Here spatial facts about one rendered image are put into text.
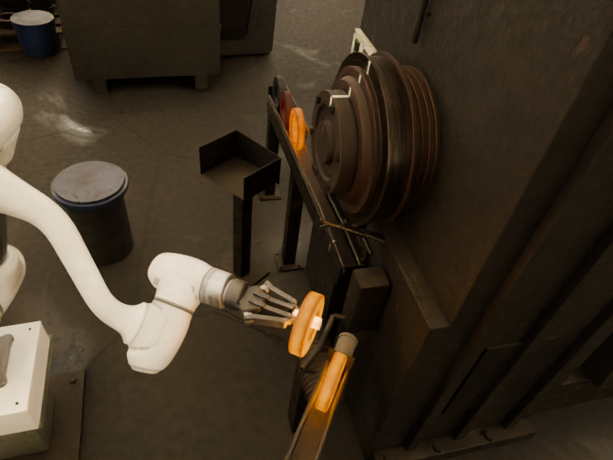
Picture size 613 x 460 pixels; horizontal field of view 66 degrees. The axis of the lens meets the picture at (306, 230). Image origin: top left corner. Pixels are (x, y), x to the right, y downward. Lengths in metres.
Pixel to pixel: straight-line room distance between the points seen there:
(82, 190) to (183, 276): 1.19
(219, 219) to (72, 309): 0.87
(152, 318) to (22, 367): 0.65
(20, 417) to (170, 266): 0.69
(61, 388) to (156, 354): 1.04
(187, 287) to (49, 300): 1.36
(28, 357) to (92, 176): 0.94
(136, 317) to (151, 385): 0.97
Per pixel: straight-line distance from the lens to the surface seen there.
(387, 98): 1.17
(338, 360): 1.26
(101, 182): 2.32
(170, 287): 1.19
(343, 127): 1.21
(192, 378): 2.11
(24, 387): 1.68
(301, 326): 1.08
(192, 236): 2.61
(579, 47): 0.91
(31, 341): 1.77
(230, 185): 1.97
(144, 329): 1.16
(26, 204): 1.15
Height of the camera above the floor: 1.85
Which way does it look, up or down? 44 degrees down
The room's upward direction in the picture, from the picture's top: 9 degrees clockwise
